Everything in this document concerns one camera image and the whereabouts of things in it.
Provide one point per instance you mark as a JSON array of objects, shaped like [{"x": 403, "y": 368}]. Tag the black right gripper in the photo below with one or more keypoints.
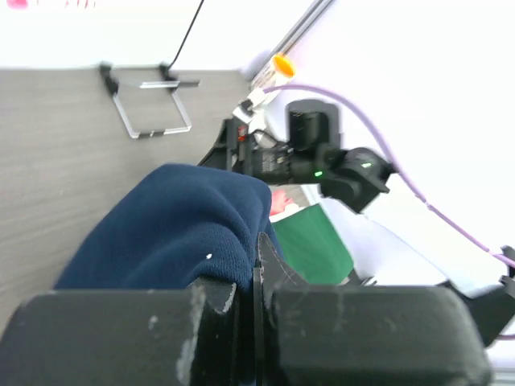
[{"x": 311, "y": 155}]

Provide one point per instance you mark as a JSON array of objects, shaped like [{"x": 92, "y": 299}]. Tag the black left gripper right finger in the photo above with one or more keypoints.
[{"x": 360, "y": 335}]

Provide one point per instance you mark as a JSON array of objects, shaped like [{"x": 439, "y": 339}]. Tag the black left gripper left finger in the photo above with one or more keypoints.
[{"x": 124, "y": 337}]

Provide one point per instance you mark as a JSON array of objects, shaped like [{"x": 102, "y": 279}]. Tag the navy blue t shirt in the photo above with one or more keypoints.
[{"x": 179, "y": 223}]

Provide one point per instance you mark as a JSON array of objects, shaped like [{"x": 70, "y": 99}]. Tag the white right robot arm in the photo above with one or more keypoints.
[{"x": 441, "y": 221}]

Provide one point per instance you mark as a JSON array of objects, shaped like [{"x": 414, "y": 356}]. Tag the folded pink t shirt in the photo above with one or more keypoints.
[{"x": 282, "y": 205}]

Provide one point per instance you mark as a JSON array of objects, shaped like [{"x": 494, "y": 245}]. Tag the folded green t shirt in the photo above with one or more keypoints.
[{"x": 312, "y": 246}]

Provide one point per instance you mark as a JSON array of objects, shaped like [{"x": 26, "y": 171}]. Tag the small whiteboard with red writing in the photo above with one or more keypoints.
[{"x": 193, "y": 35}]

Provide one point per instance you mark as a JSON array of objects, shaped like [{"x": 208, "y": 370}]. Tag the black wire stand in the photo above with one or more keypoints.
[{"x": 148, "y": 100}]

